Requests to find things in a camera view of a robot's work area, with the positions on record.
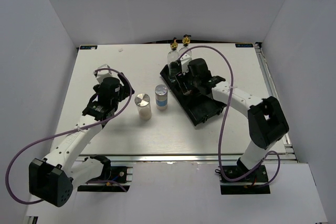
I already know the silver-lid white powder jar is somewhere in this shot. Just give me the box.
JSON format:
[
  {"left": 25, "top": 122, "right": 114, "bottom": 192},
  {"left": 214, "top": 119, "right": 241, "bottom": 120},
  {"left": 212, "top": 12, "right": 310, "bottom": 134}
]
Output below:
[{"left": 134, "top": 93, "right": 152, "bottom": 121}]

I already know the clear glass oil bottle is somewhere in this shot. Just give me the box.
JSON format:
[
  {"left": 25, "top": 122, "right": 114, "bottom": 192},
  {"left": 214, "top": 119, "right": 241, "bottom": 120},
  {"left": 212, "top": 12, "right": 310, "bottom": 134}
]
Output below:
[{"left": 167, "top": 37, "right": 179, "bottom": 83}]

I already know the blue-label spice shaker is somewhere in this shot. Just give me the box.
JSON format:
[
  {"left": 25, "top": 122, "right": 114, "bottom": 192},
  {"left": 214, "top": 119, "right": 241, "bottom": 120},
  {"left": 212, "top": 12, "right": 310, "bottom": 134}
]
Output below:
[{"left": 154, "top": 84, "right": 168, "bottom": 110}]

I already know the dark sauce glass bottle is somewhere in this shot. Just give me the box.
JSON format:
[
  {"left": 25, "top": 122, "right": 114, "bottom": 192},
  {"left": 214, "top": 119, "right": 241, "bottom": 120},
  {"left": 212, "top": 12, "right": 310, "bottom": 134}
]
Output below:
[{"left": 179, "top": 34, "right": 192, "bottom": 60}]

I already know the silver-lid dark spice jar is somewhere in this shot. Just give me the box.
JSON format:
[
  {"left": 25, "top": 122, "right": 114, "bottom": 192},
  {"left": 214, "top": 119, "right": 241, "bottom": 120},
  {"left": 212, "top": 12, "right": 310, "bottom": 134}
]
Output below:
[{"left": 183, "top": 90, "right": 194, "bottom": 95}]

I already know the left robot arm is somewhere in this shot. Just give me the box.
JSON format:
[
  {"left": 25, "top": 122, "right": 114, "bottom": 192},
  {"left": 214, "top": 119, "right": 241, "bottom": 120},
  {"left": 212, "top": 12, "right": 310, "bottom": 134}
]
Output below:
[{"left": 28, "top": 68, "right": 134, "bottom": 207}]

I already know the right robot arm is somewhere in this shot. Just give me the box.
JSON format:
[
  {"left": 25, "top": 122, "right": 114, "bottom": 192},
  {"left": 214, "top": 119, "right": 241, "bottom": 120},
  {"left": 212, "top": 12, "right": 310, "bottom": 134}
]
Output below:
[{"left": 176, "top": 55, "right": 289, "bottom": 182}]

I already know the black three-compartment tray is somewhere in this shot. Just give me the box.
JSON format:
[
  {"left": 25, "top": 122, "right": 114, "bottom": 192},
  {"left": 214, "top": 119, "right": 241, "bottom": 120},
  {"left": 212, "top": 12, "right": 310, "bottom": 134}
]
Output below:
[{"left": 160, "top": 65, "right": 227, "bottom": 126}]

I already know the left blue table sticker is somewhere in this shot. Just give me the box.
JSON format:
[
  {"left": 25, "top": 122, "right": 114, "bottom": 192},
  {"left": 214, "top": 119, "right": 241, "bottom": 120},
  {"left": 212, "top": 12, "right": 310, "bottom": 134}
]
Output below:
[{"left": 79, "top": 45, "right": 98, "bottom": 50}]

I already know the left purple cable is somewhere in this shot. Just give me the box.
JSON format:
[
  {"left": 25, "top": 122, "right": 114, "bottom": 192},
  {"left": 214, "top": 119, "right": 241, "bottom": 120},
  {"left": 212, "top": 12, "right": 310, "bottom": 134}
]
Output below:
[{"left": 5, "top": 68, "right": 132, "bottom": 205}]

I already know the purple cable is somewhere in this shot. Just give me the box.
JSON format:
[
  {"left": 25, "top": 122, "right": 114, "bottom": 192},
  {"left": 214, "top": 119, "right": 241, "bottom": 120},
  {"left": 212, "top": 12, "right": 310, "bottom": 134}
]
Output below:
[
  {"left": 5, "top": 68, "right": 132, "bottom": 205},
  {"left": 177, "top": 45, "right": 281, "bottom": 188}
]

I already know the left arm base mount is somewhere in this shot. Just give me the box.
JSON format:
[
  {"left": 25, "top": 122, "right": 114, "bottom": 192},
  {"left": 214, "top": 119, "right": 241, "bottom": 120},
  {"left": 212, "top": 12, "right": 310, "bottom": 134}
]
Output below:
[{"left": 77, "top": 155, "right": 132, "bottom": 193}]

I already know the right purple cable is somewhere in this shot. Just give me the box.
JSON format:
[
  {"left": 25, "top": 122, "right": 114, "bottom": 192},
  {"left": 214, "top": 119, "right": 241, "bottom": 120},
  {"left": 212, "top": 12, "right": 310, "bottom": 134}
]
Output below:
[{"left": 177, "top": 45, "right": 281, "bottom": 188}]

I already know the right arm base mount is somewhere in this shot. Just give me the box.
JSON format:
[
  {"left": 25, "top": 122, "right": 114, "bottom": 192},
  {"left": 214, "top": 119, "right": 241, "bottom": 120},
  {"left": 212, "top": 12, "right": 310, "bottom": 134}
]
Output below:
[{"left": 215, "top": 165, "right": 270, "bottom": 195}]

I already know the aluminium table side rail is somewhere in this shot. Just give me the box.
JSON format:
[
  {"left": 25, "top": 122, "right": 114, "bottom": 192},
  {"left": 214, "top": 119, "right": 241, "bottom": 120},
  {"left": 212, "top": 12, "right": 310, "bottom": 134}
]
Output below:
[{"left": 254, "top": 42, "right": 298, "bottom": 162}]

